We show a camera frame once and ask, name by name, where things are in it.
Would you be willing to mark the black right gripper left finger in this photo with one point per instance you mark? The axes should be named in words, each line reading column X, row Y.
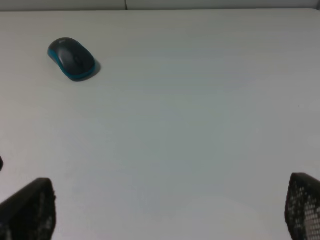
column 29, row 214

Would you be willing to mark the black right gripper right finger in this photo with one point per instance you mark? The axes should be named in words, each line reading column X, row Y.
column 302, row 207

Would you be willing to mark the black and teal computer mouse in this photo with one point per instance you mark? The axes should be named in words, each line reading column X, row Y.
column 73, row 59

